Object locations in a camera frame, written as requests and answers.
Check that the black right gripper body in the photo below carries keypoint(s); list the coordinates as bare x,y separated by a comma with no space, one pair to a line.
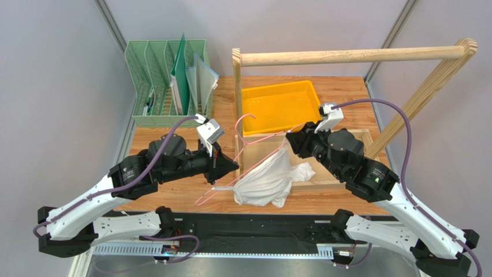
304,142

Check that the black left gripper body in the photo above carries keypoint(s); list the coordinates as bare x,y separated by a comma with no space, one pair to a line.
211,172

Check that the white tank top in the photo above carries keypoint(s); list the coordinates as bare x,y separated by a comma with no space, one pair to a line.
270,181

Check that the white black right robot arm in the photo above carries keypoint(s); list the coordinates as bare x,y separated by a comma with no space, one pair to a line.
435,246

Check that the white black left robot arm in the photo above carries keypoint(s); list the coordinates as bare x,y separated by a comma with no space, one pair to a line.
85,222

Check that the yellow plastic tray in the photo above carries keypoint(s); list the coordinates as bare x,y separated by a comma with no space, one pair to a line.
279,107

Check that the translucent document pouch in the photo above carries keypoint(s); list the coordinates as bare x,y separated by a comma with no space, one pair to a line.
202,81

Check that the green file organizer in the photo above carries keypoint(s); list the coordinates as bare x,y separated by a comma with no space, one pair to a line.
150,64

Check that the green folder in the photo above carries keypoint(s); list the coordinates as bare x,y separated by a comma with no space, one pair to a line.
179,83

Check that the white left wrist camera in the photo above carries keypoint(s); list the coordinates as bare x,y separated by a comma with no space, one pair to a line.
209,131

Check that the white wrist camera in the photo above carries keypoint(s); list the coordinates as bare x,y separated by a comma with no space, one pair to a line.
209,131
330,117

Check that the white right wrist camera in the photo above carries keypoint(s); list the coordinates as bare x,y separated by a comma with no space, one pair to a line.
330,117

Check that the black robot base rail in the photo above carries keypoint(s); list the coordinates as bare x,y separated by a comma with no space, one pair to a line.
260,233

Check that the white slotted cable duct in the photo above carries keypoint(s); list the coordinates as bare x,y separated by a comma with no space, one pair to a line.
321,252

